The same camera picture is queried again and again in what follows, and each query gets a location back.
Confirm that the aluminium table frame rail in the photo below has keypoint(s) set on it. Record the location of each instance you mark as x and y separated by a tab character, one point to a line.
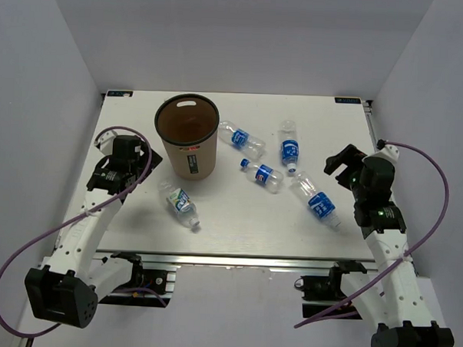
243	224

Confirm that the right blue table sticker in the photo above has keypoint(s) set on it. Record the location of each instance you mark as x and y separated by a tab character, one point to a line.
347	100

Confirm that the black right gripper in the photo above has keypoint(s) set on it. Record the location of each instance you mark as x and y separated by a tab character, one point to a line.
350	156

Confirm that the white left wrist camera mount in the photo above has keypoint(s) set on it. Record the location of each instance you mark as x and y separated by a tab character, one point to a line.
104	143

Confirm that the blue table sticker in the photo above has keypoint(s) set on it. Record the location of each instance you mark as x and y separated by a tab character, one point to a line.
117	93
347	100

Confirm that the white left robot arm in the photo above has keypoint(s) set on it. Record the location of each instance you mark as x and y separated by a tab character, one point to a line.
66	289

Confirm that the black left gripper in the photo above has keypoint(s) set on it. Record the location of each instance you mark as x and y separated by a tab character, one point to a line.
143	158

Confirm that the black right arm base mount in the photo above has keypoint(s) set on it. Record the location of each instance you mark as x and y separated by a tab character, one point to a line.
320	292

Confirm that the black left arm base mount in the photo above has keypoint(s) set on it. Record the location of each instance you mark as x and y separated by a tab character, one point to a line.
152	284

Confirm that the blue cap Pepsi bottle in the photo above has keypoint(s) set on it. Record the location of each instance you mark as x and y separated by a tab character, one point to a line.
263	175

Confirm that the left blue table sticker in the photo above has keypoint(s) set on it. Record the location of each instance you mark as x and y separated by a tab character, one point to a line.
117	93

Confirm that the clear bottle blue label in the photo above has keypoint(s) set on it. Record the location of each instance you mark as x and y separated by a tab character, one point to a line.
289	147
246	143
315	200

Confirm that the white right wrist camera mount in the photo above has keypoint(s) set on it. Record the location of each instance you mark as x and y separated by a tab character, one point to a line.
387	151

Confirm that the brown bin with black rim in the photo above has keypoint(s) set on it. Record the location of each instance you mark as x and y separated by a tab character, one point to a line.
187	125

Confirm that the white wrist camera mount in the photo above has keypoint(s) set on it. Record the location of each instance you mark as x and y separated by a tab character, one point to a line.
104	143
387	151

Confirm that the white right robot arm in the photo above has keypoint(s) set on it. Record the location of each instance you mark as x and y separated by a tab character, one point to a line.
392	303

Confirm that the clear bottle green white label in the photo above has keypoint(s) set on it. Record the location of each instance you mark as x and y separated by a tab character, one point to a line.
180	205

